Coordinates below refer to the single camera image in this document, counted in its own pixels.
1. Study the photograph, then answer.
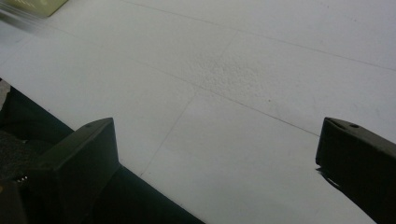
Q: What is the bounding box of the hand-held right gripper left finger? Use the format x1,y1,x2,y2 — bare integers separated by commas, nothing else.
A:
22,117,121,224

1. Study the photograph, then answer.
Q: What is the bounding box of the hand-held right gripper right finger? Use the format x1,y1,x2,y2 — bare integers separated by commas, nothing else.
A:
315,117,396,224

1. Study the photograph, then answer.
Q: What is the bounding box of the yellow-green translucent container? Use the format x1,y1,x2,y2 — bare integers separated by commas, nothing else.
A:
0,0,69,19

